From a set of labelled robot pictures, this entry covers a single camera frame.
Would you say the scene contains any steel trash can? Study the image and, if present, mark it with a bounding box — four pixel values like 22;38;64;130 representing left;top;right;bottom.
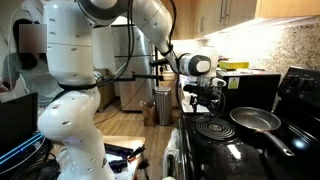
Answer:
155;86;172;126

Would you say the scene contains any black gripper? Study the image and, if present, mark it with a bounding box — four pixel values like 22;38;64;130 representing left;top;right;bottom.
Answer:
183;84;221;115

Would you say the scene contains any black electric stove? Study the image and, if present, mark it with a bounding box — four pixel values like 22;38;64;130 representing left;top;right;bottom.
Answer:
178;66;320;180

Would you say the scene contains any grey non-stick frying pan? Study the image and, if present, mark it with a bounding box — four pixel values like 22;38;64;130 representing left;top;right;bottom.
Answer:
230;107;294;156

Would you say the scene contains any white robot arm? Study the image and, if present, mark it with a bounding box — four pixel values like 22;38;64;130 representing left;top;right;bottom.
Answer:
21;0;218;180

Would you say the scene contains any cream hanging towel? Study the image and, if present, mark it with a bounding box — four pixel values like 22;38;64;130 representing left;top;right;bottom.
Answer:
162;128;180;178

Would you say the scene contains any black microwave oven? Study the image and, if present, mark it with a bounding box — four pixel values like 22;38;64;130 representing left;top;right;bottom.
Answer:
217;70;281;119

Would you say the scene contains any stainless steel refrigerator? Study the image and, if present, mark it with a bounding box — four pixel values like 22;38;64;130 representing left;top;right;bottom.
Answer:
111;25;154;111

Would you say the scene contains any black monitor screen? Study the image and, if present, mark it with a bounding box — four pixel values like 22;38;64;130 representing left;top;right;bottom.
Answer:
0;93;38;164

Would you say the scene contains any wooden side table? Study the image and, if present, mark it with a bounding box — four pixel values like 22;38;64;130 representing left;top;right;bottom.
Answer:
103;136;145;180

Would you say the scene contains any yellow box on microwave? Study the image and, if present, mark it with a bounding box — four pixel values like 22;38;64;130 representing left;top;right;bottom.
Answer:
219;61;249;70

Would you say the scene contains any wooden upper cabinet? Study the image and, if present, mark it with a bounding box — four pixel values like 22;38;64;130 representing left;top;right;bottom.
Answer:
173;0;320;40

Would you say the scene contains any person in grey shirt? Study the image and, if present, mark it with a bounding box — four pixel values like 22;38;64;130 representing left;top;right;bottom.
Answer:
0;19;62;108

